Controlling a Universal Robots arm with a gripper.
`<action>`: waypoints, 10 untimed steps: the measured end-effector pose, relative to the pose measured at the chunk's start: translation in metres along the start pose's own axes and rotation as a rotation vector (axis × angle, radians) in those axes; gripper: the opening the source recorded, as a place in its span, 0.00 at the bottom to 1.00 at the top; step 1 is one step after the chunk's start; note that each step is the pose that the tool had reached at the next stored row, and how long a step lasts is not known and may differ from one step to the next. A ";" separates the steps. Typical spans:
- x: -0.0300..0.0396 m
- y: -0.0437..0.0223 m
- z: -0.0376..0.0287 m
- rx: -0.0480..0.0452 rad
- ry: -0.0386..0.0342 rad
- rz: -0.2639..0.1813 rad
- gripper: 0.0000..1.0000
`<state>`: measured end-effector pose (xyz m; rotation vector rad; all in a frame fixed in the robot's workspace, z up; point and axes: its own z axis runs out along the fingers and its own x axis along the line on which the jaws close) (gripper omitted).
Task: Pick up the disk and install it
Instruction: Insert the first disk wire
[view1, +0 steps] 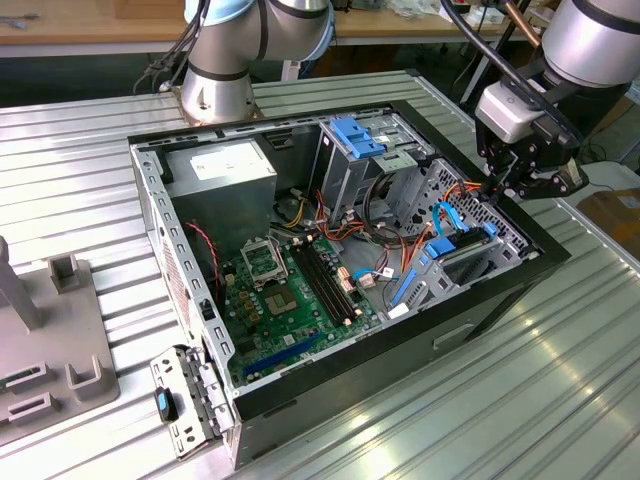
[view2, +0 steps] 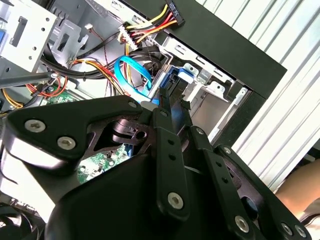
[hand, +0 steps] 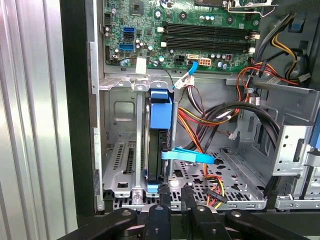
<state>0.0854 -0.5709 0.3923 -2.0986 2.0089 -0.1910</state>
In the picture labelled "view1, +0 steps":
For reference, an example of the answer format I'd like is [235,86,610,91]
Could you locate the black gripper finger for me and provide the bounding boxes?
[476,141,520,202]
[502,158,591,202]

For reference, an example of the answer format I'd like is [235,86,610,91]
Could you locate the orange power wire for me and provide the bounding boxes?
[394,178,499,281]

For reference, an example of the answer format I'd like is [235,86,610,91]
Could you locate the hard disk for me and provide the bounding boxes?
[389,222,497,307]

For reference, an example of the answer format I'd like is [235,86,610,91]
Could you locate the grey metal disk bay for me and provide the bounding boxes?
[387,157,546,321]

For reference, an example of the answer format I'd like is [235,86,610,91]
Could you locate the white low table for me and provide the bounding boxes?
[569,159,640,206]

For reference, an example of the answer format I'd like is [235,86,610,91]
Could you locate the brown cardboard box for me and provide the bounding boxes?
[577,187,640,261]

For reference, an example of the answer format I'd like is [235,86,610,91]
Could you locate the white box black top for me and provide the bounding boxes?
[439,3,474,24]

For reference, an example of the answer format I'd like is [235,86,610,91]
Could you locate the grey metal drive cage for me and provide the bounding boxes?
[317,112,436,221]

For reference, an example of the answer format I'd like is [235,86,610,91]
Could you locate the black RAM slot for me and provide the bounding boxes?
[298,242,350,327]
[311,238,362,324]
[292,243,344,329]
[305,240,356,325]

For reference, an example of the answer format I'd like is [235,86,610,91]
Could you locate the black open PC case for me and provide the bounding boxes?
[126,98,572,471]

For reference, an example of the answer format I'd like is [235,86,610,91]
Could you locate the green motherboard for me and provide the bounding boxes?
[219,234,384,389]

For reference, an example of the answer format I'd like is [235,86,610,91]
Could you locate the blue expansion slot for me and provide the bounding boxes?
[243,333,321,376]

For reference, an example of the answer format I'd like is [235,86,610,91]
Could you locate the grey power supply unit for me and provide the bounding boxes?
[162,137,279,261]

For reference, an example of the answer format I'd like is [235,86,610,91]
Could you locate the black case fan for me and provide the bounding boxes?
[182,222,224,306]

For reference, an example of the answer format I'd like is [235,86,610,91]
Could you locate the silver hinged slot cover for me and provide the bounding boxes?
[149,343,236,461]

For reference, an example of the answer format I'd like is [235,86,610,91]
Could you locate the black latch blue stripe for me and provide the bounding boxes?
[153,385,181,424]

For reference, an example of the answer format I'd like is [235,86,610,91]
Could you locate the long wooden desk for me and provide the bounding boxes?
[0,0,551,104]

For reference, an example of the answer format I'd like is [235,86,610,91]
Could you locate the grey parts rack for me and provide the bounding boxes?
[0,234,124,441]

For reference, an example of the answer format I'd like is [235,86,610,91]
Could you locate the green RAM stick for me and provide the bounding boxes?
[0,367,41,394]

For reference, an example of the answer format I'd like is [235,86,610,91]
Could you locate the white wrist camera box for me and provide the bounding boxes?
[474,82,546,144]

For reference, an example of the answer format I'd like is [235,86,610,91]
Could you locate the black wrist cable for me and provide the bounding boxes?
[439,0,574,146]

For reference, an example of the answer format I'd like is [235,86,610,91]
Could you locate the copper coloured hose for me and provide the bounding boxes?
[503,0,542,50]

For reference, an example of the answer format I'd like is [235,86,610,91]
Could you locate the black cable loop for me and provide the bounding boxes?
[362,172,404,246]

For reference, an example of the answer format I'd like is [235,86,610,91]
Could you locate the blue plastic drive bracket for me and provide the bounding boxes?
[329,117,389,159]

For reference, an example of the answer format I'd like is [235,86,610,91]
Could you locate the pale blue data wire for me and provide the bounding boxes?
[352,267,399,286]

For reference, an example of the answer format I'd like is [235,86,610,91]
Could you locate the multicolour power wire bundle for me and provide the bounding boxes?
[272,192,366,249]

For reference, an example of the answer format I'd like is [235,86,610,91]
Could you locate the metal socket cover frame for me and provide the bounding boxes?
[239,237,290,290]

